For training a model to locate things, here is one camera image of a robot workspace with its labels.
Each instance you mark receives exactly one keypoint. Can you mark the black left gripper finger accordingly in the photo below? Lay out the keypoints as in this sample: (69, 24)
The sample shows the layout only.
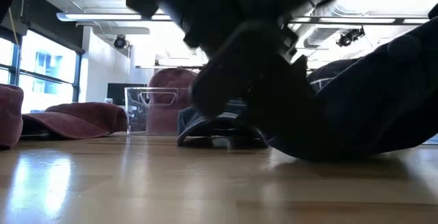
(273, 94)

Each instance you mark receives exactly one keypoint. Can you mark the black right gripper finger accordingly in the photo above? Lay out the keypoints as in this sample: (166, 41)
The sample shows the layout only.
(215, 87)

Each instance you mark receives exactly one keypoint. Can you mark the maroon baseball cap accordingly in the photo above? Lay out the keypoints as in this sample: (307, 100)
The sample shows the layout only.
(78, 118)
(10, 114)
(164, 80)

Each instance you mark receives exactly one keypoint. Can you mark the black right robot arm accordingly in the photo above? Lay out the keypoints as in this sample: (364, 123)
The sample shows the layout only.
(434, 11)

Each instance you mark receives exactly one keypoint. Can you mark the black ceiling device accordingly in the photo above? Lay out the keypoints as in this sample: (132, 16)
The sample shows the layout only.
(349, 37)

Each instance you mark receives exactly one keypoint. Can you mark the clear plastic bin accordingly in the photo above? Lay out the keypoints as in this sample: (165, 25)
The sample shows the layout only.
(135, 114)

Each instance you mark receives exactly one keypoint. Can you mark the white ceiling beam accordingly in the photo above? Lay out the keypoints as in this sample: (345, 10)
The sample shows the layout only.
(119, 30)

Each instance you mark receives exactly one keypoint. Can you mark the black screen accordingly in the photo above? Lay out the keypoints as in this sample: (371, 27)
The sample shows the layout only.
(116, 94)

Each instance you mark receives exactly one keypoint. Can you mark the dark-framed window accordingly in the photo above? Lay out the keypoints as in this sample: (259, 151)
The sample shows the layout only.
(44, 66)

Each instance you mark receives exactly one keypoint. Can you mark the silver ventilation duct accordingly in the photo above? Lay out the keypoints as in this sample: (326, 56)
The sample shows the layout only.
(318, 35)

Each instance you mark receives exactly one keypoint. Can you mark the black hanging rail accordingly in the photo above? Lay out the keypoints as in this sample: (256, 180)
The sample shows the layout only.
(164, 67)

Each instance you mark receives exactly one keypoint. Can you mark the round black ceiling camera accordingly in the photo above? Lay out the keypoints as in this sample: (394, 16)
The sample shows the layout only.
(120, 41)

